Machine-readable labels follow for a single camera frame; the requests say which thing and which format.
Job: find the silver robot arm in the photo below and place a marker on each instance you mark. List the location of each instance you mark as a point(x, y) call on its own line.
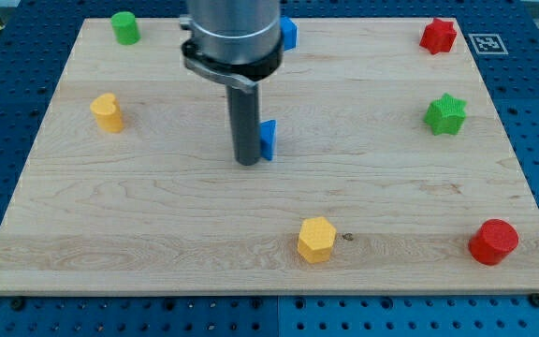
point(236, 43)

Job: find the yellow hexagon block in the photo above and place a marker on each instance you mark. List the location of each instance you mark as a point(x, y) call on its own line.
point(316, 239)

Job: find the blue triangle block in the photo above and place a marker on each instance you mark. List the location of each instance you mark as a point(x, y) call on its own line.
point(268, 139)

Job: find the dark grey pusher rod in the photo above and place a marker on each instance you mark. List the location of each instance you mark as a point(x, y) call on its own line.
point(243, 110)

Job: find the wooden board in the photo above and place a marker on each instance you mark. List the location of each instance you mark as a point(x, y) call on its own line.
point(162, 208)

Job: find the blue cube block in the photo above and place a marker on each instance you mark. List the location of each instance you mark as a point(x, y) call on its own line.
point(290, 33)

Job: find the yellow heart block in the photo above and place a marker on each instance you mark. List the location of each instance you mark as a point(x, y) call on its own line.
point(107, 112)

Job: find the green star block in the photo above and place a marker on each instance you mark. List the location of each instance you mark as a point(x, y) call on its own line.
point(446, 115)

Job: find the green cylinder block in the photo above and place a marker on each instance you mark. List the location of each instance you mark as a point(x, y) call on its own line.
point(125, 27)

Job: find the red star block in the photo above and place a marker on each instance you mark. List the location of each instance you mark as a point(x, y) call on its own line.
point(438, 36)

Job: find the red cylinder block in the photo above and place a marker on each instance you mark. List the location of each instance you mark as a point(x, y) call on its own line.
point(495, 240)

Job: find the fiducial marker tag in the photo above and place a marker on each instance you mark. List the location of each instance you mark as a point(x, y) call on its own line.
point(488, 44)

